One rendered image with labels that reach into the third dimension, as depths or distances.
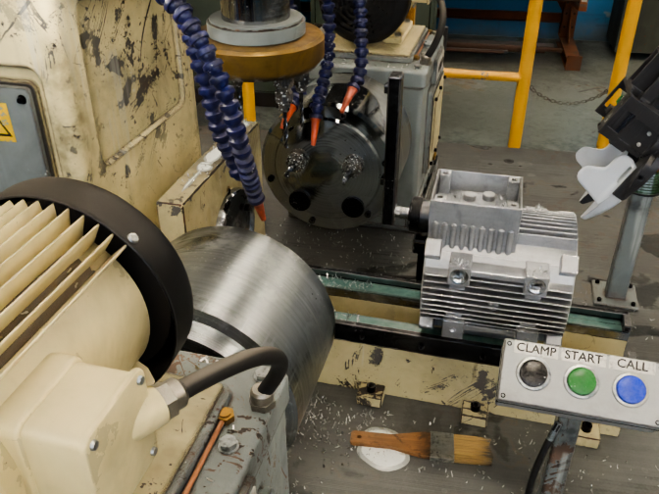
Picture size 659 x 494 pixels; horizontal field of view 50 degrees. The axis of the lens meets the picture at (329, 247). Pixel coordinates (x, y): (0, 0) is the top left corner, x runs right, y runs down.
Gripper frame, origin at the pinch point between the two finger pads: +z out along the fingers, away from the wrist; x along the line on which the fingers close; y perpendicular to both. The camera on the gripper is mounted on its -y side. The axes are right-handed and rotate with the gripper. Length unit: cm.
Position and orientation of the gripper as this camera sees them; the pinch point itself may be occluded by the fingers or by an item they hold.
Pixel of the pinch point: (593, 206)
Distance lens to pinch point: 94.0
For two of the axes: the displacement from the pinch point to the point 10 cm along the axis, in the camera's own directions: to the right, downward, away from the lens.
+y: -8.4, -5.4, -0.8
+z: -4.9, 6.7, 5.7
